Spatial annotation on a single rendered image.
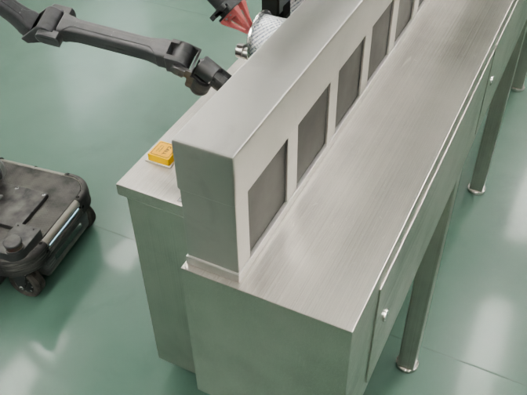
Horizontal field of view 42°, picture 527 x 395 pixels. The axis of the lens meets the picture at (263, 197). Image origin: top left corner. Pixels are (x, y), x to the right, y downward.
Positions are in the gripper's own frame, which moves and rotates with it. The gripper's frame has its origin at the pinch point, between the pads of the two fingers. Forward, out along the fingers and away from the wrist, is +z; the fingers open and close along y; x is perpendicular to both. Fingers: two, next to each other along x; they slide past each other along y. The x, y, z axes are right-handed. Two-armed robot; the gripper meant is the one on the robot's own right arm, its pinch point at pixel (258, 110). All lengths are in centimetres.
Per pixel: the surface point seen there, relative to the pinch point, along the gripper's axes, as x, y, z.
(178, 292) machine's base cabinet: -55, 26, 15
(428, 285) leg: -25, -13, 75
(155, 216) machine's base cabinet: -30.9, 26.0, -3.9
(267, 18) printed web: 21.0, -5.9, -12.1
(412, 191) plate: 60, 55, 28
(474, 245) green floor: -63, -86, 104
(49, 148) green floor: -169, -61, -75
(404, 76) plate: 54, 25, 19
